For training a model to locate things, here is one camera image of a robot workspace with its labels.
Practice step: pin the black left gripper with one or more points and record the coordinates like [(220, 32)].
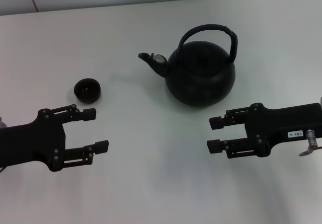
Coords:
[(32, 141)]

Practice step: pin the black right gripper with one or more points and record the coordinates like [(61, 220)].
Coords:
[(276, 125)]

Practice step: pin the small black teacup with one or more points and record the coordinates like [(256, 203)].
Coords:
[(88, 90)]

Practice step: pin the black round teapot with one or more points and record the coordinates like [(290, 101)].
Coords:
[(201, 83)]

